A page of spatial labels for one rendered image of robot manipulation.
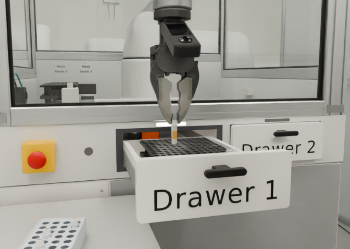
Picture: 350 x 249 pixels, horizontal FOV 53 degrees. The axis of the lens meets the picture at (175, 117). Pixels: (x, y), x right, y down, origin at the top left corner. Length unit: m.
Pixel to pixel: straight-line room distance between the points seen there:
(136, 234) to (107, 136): 0.29
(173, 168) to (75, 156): 0.38
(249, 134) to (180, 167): 0.43
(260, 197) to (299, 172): 0.46
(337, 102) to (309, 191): 0.28
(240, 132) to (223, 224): 0.27
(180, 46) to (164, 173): 0.21
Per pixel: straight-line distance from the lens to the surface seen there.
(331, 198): 1.23
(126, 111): 0.91
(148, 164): 0.59
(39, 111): 0.91
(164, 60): 0.66
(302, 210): 1.18
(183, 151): 0.78
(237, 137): 0.99
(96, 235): 0.73
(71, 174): 0.93
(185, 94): 0.67
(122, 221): 0.79
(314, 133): 1.11
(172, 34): 0.62
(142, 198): 0.61
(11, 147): 0.93
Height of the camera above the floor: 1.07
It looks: 7 degrees down
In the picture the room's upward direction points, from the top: straight up
